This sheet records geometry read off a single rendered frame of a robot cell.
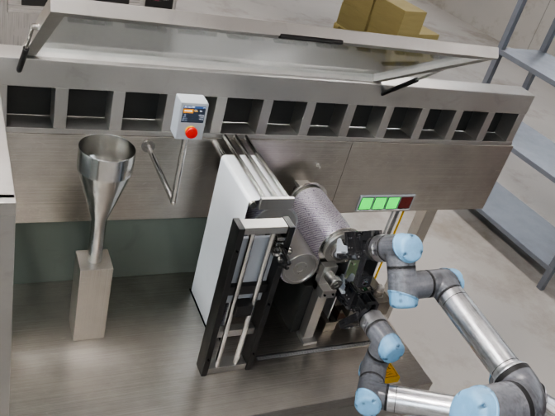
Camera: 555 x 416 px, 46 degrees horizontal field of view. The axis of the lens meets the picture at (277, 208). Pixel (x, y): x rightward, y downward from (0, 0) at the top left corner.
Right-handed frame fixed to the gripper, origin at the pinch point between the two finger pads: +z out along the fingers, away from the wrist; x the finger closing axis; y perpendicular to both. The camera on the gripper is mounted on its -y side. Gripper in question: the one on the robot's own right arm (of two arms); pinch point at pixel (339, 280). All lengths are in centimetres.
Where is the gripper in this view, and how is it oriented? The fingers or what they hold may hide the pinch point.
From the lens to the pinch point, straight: 216.7
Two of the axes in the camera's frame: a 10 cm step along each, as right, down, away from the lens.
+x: -9.0, 0.2, -4.4
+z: -3.7, -5.8, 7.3
